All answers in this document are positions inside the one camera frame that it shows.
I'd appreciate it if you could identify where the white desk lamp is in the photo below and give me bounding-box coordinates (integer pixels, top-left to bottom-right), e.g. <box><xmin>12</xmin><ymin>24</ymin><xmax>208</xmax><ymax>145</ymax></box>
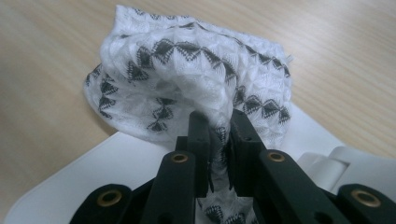
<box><xmin>3</xmin><ymin>102</ymin><xmax>396</xmax><ymax>224</ymax></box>

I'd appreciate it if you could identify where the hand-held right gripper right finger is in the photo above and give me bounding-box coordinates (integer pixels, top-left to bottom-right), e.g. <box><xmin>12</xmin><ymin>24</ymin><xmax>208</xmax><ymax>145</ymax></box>
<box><xmin>228</xmin><ymin>108</ymin><xmax>267</xmax><ymax>198</ymax></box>

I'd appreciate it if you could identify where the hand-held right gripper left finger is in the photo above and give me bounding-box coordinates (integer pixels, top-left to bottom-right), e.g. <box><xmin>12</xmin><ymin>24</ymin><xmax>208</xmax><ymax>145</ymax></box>
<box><xmin>176</xmin><ymin>111</ymin><xmax>213</xmax><ymax>199</ymax></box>

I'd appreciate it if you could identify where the white cloth with black pattern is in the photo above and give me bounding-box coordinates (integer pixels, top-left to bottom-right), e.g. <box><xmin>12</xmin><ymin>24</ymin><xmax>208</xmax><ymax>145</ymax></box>
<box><xmin>83</xmin><ymin>4</ymin><xmax>293</xmax><ymax>224</ymax></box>

